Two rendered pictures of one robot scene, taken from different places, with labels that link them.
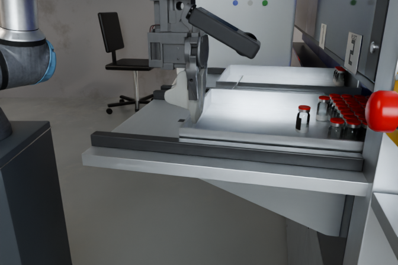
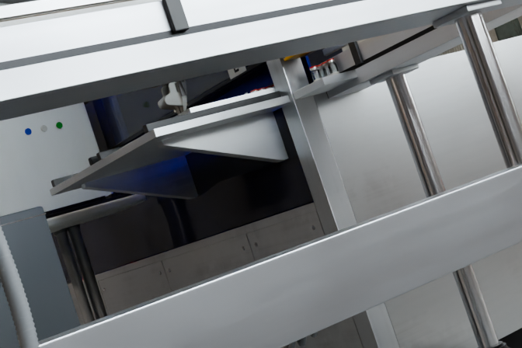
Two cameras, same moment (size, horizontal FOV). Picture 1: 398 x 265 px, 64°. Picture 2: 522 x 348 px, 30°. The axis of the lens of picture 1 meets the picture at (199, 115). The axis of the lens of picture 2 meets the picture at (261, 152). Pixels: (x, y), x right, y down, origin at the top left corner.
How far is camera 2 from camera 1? 2.13 m
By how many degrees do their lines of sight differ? 51
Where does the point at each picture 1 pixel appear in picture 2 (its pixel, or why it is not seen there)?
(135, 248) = not seen: outside the picture
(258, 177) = (246, 109)
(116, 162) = (175, 127)
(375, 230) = (302, 113)
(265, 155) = (240, 103)
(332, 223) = (281, 150)
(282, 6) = (78, 126)
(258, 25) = (61, 151)
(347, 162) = (274, 95)
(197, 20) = not seen: hidden behind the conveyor
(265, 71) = not seen: hidden behind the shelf
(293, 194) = (256, 139)
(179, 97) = (174, 98)
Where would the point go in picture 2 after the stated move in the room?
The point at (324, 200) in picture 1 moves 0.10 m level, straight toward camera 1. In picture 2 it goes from (271, 137) to (286, 129)
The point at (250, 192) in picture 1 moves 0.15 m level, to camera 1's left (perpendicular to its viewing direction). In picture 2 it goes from (234, 147) to (192, 158)
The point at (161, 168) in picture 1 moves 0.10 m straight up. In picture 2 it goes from (200, 121) to (187, 81)
